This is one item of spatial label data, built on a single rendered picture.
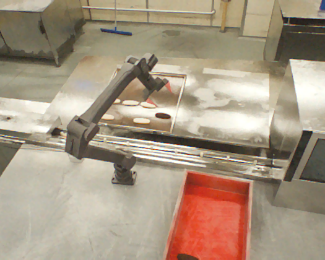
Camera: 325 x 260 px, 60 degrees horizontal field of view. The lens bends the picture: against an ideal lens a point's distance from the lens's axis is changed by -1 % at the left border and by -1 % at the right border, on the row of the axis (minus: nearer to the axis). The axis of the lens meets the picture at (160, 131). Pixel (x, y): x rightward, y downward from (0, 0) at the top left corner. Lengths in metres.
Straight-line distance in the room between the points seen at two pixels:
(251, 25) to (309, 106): 3.64
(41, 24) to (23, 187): 2.83
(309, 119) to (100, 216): 0.98
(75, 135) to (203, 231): 0.69
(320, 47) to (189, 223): 2.23
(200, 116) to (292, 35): 1.55
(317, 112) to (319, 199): 0.41
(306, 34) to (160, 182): 2.06
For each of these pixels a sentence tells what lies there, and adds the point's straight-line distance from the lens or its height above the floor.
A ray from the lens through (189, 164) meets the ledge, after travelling 1.49.
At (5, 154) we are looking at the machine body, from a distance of 2.11.
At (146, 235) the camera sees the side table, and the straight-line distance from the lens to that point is 1.32.
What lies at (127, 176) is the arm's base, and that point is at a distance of 1.45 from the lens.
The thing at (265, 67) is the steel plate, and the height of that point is 0.82.
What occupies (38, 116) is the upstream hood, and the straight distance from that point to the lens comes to 1.89.
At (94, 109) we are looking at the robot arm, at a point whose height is 1.34.
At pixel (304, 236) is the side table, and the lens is 1.42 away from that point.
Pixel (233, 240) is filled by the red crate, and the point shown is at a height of 0.82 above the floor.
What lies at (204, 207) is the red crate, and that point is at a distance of 1.39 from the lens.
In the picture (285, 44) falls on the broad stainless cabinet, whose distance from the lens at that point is 3.01.
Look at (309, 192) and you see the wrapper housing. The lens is 1.38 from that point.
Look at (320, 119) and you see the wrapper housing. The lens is 1.18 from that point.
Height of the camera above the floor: 1.99
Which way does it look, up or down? 43 degrees down
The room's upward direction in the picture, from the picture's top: 3 degrees counter-clockwise
